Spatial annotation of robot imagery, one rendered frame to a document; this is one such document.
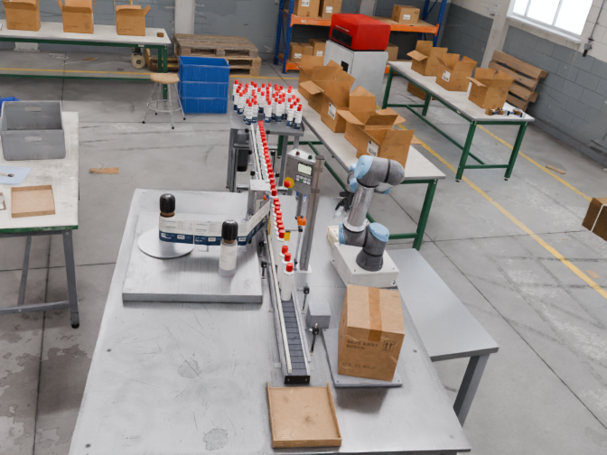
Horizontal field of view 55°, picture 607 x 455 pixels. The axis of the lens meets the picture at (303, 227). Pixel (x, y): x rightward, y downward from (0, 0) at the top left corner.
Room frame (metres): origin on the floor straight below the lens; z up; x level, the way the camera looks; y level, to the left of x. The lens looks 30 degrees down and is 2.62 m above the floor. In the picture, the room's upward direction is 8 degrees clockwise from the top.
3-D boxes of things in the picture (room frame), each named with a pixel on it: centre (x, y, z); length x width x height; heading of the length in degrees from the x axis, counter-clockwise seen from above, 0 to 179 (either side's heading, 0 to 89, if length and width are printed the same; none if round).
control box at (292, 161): (2.75, 0.04, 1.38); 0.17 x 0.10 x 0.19; 67
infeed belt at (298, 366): (2.63, 0.10, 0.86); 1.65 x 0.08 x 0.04; 12
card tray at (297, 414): (1.65, -0.10, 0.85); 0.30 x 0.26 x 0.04; 12
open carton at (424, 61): (7.82, -1.31, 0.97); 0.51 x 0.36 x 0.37; 115
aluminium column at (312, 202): (2.70, -0.03, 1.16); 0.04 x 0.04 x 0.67; 12
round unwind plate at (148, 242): (2.67, 0.72, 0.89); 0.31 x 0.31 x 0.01
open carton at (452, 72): (7.23, -1.53, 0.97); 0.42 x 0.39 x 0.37; 110
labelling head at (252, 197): (3.02, 0.28, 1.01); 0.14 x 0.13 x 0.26; 12
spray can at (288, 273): (2.34, 0.04, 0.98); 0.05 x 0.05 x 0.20
